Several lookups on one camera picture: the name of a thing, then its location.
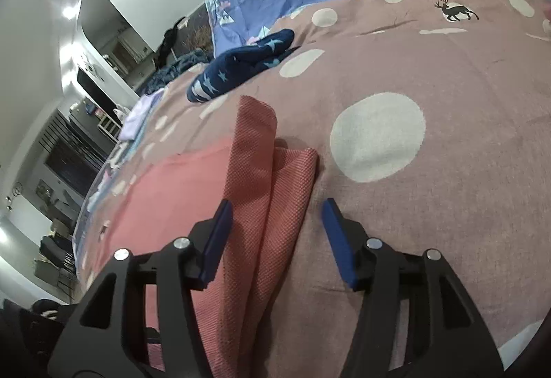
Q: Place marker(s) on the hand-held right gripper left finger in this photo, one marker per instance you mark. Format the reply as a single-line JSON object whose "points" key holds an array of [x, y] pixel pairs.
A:
{"points": [[215, 246]]}

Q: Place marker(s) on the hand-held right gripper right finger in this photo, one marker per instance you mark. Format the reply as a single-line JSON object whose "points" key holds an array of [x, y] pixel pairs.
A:
{"points": [[340, 246]]}

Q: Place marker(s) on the pink long-sleeve shirt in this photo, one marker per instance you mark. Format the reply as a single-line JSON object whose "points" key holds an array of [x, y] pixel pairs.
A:
{"points": [[258, 197]]}

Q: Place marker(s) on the lilac folded cloth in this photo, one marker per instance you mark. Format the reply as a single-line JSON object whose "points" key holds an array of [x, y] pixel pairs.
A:
{"points": [[137, 115]]}

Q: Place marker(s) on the white rack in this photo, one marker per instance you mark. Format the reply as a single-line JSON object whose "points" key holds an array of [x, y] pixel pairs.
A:
{"points": [[109, 126]]}

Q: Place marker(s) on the navy star-print folded garment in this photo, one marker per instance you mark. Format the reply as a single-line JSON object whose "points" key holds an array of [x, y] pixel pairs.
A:
{"points": [[228, 68]]}

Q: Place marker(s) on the pink dotted blanket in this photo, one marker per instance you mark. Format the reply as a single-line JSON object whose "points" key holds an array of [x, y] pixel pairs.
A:
{"points": [[387, 72]]}

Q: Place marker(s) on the dark blue fuzzy blanket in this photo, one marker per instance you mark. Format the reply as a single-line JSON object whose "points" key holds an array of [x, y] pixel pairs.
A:
{"points": [[176, 68]]}

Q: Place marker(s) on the black garment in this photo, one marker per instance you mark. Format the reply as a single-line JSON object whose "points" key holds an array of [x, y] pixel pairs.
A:
{"points": [[165, 44]]}

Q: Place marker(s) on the dark printed headboard cover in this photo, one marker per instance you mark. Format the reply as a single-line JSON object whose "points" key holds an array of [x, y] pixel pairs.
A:
{"points": [[198, 29]]}

